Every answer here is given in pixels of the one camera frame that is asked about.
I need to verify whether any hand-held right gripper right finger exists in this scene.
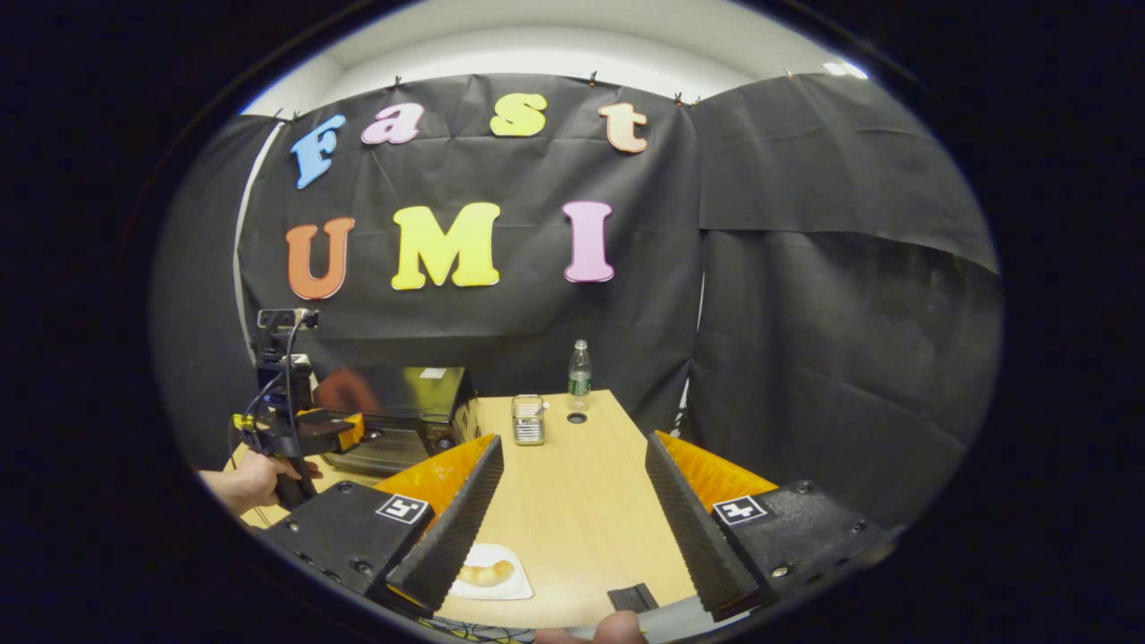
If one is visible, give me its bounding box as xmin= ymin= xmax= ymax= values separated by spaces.
xmin=644 ymin=431 xmax=895 ymax=623

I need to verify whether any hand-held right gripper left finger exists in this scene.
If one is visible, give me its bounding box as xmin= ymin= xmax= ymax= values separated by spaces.
xmin=259 ymin=434 xmax=505 ymax=616

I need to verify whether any golden croissant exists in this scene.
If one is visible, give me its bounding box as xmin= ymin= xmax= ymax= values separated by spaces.
xmin=458 ymin=560 xmax=516 ymax=589

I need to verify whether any black electric oven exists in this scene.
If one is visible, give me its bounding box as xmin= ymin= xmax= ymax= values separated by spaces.
xmin=315 ymin=365 xmax=480 ymax=478

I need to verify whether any white rectangular plate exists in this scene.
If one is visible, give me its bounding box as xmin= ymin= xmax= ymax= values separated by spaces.
xmin=447 ymin=543 xmax=535 ymax=601

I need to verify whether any small black block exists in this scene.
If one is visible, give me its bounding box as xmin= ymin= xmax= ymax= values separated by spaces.
xmin=607 ymin=583 xmax=660 ymax=614

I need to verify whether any metal mesh basket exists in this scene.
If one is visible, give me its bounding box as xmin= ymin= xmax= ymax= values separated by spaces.
xmin=512 ymin=394 xmax=547 ymax=446

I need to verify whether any clear plastic water bottle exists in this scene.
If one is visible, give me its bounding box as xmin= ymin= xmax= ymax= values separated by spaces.
xmin=568 ymin=339 xmax=593 ymax=400

